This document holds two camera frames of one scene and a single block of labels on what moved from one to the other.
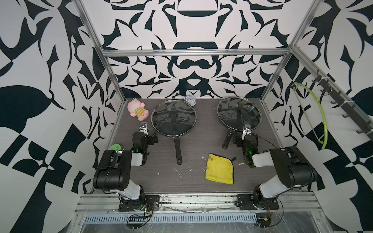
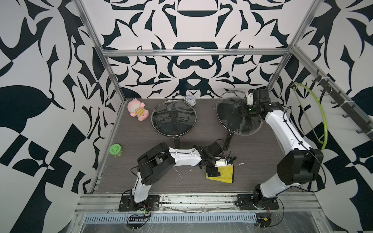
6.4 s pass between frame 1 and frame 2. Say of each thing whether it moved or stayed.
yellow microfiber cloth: stayed
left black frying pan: stayed
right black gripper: moved
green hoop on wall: stayed
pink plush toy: stayed
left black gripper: moved
